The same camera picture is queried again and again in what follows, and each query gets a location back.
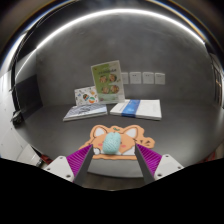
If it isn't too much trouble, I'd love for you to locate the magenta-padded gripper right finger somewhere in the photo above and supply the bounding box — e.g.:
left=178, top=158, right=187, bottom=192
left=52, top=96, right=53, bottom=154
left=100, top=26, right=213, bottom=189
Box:
left=134, top=143, right=185, bottom=185

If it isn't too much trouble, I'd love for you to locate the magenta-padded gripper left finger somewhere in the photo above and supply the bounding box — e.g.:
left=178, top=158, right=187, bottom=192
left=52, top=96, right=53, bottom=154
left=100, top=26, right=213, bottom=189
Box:
left=43, top=143, right=95, bottom=187

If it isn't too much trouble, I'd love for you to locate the mint green perforated computer mouse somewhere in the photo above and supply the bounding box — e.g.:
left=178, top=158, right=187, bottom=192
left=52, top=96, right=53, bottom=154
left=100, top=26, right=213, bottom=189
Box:
left=101, top=132, right=122, bottom=155

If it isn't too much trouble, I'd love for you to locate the orange corgi-shaped mouse pad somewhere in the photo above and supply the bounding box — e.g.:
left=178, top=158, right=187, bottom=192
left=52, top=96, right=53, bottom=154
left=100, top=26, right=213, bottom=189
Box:
left=78, top=124, right=156, bottom=161

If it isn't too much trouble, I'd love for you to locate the grey patterned book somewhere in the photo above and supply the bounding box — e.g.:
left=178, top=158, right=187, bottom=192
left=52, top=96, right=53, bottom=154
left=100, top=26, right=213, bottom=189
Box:
left=62, top=103, right=109, bottom=122

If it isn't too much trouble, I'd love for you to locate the white book with blue band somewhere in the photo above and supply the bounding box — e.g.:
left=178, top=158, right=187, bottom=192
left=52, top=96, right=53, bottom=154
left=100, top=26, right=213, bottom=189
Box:
left=109, top=98, right=163, bottom=121

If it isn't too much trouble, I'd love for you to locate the small white patterned card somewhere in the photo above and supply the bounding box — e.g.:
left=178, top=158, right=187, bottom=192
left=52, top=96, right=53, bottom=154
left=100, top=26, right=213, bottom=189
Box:
left=73, top=85, right=100, bottom=107

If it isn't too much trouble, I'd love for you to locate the black screen panel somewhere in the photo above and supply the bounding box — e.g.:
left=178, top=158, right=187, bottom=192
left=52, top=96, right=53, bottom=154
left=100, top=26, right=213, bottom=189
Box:
left=14, top=73, right=44, bottom=120

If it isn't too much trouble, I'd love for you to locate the green food poster stand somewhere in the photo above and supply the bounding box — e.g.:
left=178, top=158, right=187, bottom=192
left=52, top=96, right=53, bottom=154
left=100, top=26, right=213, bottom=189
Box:
left=90, top=59, right=126, bottom=105

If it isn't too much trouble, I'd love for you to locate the white wall socket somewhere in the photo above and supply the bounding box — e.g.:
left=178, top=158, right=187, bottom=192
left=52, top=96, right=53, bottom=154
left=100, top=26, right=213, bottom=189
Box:
left=120, top=71, right=130, bottom=85
left=142, top=71, right=155, bottom=85
left=129, top=71, right=143, bottom=85
left=154, top=72, right=166, bottom=85

